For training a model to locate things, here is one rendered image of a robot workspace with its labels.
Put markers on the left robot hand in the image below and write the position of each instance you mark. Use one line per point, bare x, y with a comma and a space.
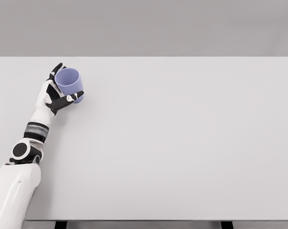
44, 94

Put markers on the light purple cup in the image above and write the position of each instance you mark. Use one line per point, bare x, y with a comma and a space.
71, 80

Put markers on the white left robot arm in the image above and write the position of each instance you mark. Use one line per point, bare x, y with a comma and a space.
17, 181

